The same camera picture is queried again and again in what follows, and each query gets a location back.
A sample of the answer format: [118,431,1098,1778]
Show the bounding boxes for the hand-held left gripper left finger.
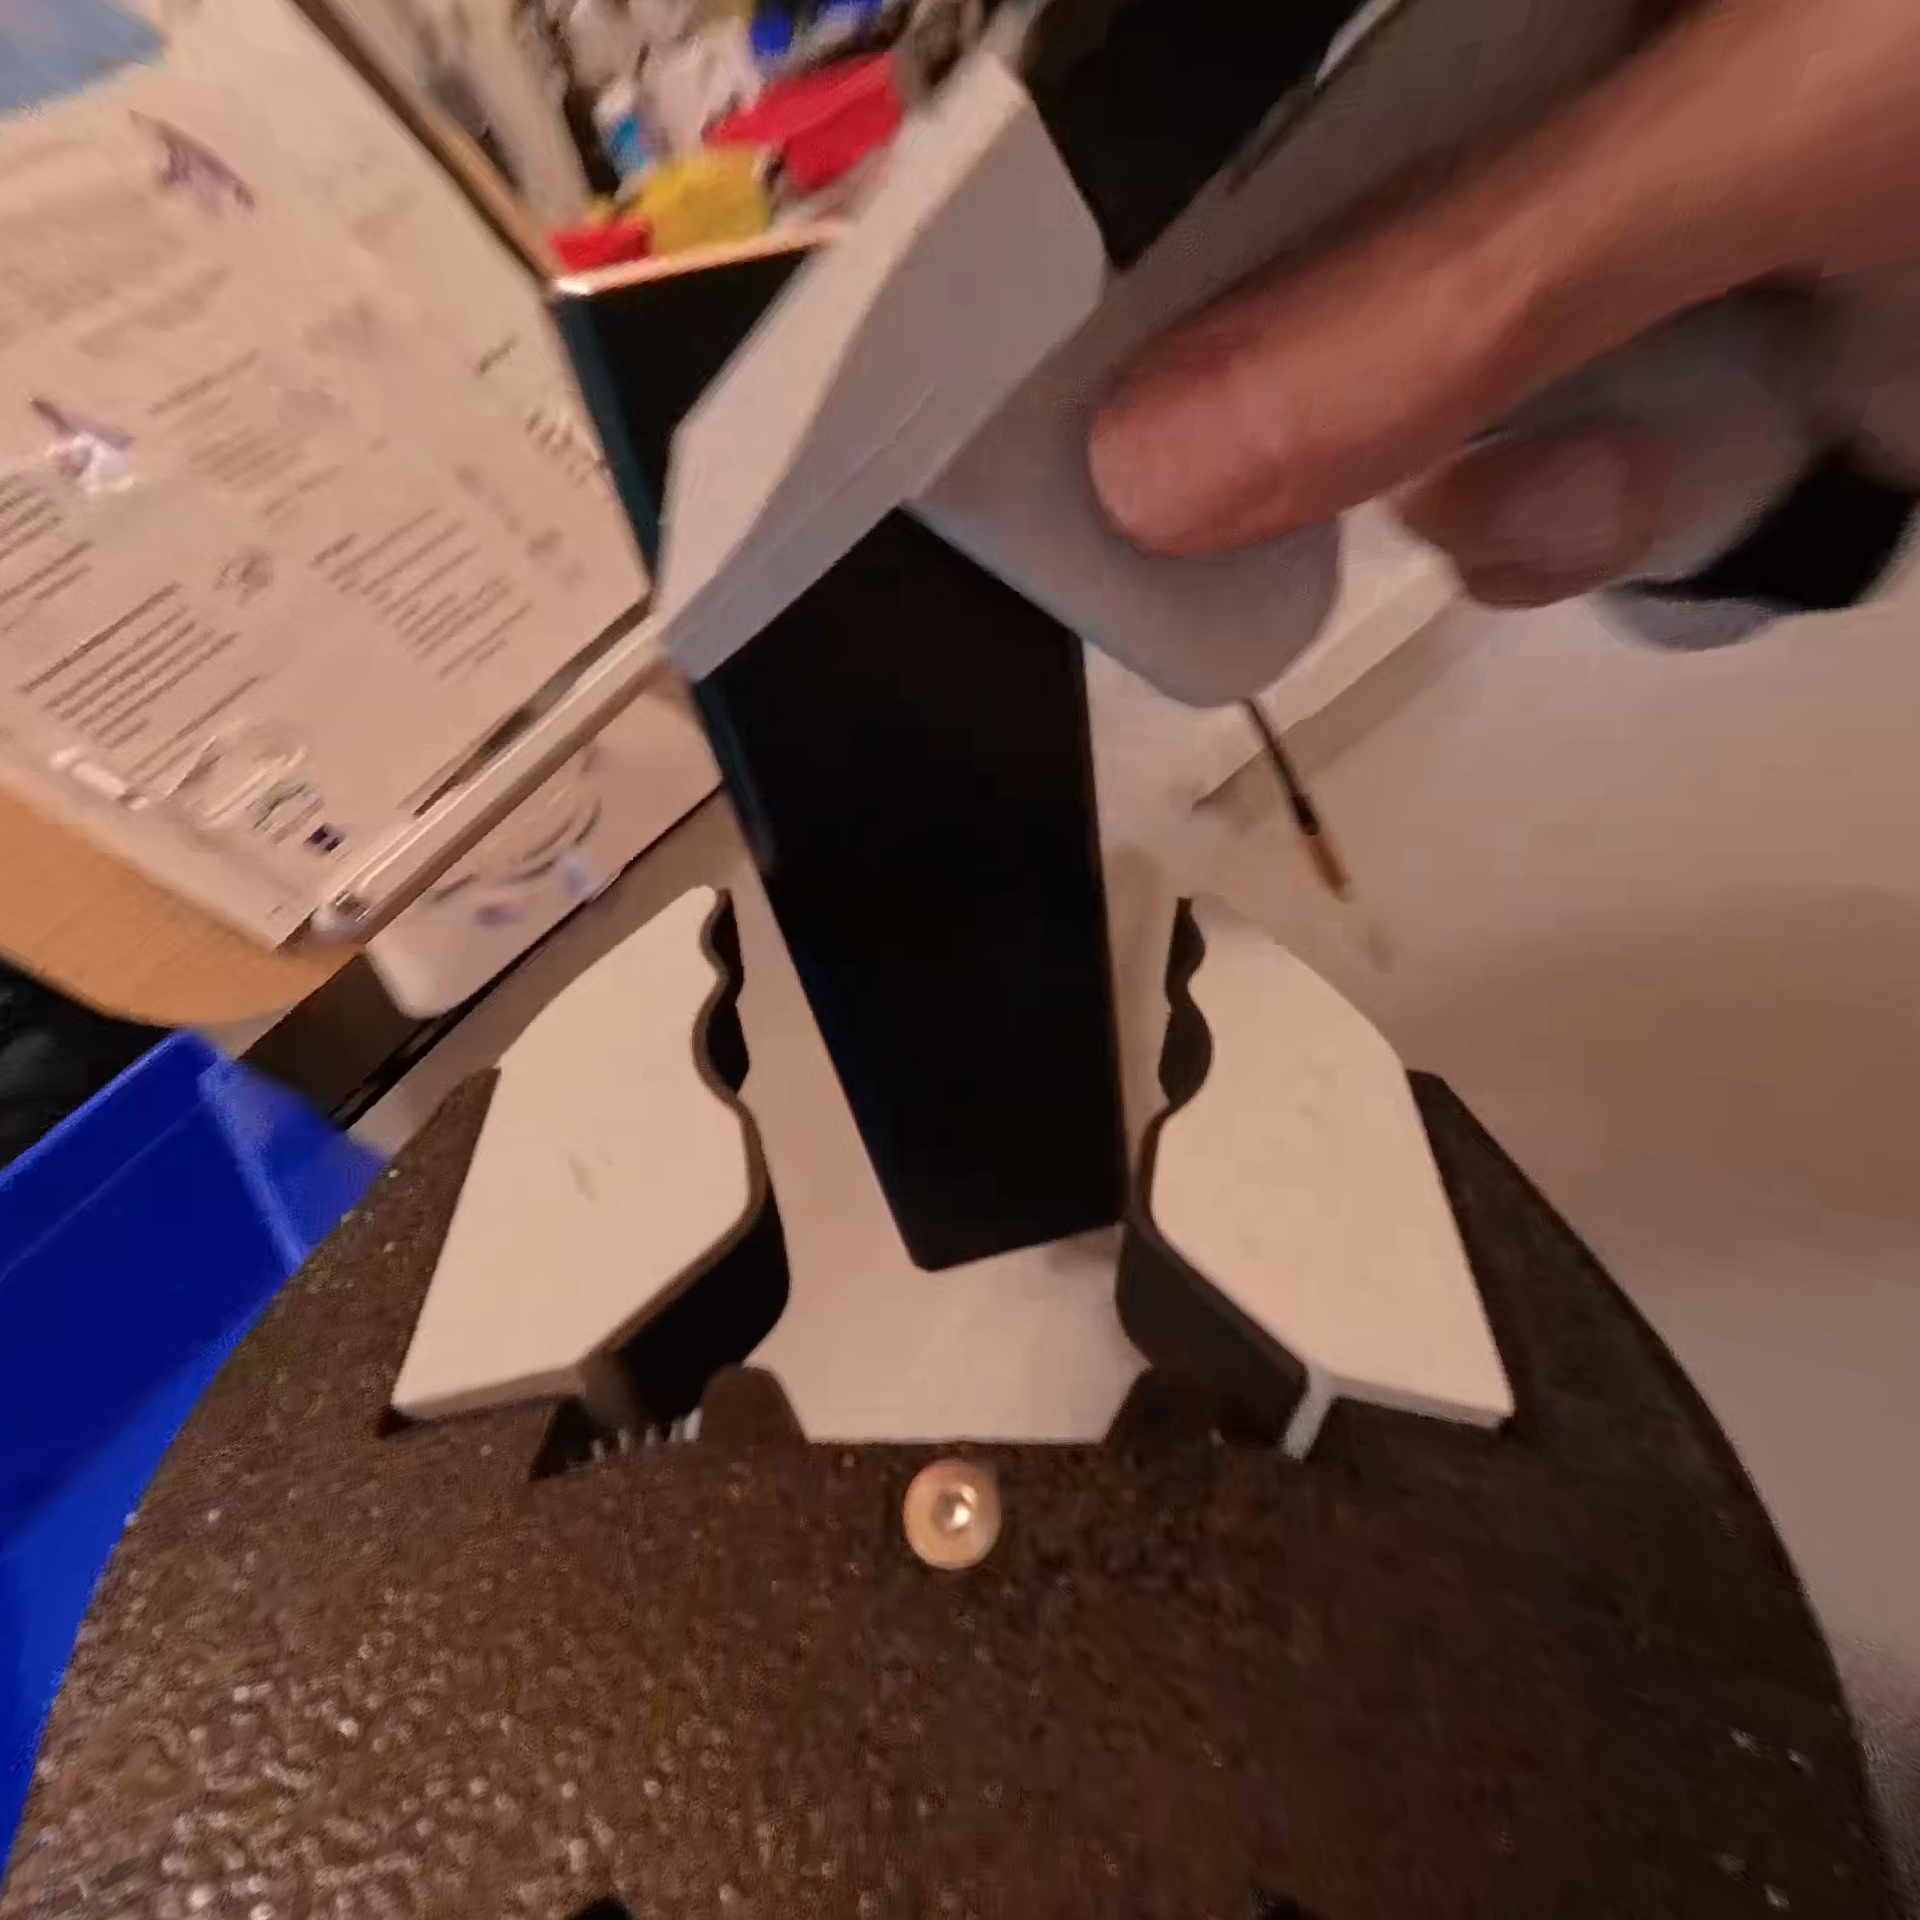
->
[390,885,787,1425]

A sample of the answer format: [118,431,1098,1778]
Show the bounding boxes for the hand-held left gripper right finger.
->
[1117,897,1517,1461]

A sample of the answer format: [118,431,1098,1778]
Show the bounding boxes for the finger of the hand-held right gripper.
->
[651,54,1112,683]

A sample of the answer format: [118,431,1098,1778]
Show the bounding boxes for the black power cable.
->
[1241,698,1354,903]

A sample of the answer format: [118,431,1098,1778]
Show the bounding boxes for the black usb hub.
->
[691,510,1129,1273]

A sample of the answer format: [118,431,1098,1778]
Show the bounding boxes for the person's right hand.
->
[1091,0,1920,609]

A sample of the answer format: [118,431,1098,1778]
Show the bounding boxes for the white plastic plate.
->
[359,737,729,1022]

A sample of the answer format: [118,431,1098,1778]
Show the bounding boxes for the yellow plastic bin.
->
[631,152,775,257]

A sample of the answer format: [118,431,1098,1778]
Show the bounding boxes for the blue plastic bin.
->
[0,1031,395,1854]

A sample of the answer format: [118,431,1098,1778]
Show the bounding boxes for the wooden board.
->
[0,787,361,1029]

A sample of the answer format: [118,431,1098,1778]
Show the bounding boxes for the white box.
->
[1190,510,1465,813]

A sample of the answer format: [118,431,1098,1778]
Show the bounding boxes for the instruction sheet holder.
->
[0,0,669,953]

